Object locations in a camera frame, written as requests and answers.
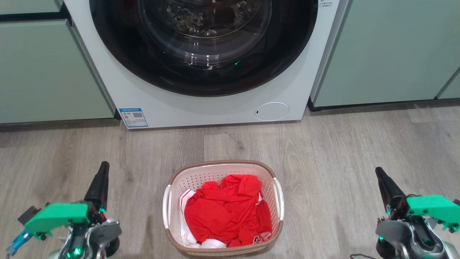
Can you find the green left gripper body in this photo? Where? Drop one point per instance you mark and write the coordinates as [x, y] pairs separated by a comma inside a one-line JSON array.
[[57, 216]]

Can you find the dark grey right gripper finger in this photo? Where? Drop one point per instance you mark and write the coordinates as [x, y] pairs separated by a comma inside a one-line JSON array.
[[390, 190]]

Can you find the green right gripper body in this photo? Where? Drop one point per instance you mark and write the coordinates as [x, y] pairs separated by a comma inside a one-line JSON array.
[[431, 207]]

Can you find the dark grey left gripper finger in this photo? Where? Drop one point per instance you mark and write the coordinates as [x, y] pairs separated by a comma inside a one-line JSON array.
[[99, 187]]

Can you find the beige perforated laundry basket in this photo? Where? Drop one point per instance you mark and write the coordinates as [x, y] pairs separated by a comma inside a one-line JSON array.
[[219, 169]]

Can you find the blue energy label sticker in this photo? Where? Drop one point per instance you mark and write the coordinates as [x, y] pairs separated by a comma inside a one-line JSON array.
[[133, 118]]

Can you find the white garment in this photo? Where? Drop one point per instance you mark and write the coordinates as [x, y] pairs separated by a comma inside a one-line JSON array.
[[187, 230]]

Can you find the red garment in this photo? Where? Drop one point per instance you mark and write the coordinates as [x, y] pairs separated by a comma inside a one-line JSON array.
[[222, 212]]

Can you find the pale green cabinet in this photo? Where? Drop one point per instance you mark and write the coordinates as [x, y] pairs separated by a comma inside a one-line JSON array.
[[377, 54], [43, 72]]

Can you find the dark round washer door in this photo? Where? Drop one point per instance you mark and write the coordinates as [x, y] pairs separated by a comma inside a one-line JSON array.
[[118, 54]]

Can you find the white front-load washing machine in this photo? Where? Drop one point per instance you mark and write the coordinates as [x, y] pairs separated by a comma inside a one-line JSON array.
[[215, 108]]

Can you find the round white filter cover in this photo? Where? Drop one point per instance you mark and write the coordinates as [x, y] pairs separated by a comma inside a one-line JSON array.
[[272, 111]]

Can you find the small printed label sticker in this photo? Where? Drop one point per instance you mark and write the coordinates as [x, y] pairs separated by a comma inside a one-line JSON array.
[[327, 3]]

